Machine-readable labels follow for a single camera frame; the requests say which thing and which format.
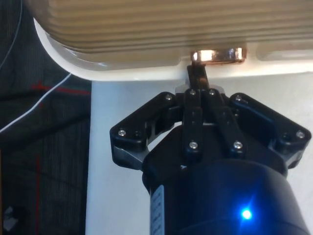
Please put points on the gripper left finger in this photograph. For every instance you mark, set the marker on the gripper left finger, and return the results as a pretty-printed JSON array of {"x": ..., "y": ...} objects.
[{"x": 137, "y": 132}]

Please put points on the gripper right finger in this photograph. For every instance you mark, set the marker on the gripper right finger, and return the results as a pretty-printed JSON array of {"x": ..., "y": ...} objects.
[{"x": 269, "y": 117}]

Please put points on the rounded box lid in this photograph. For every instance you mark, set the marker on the rounded box lid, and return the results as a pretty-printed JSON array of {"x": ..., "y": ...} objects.
[{"x": 146, "y": 24}]

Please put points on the cream box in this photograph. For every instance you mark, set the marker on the cream box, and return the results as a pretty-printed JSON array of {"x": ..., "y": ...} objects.
[{"x": 146, "y": 74}]

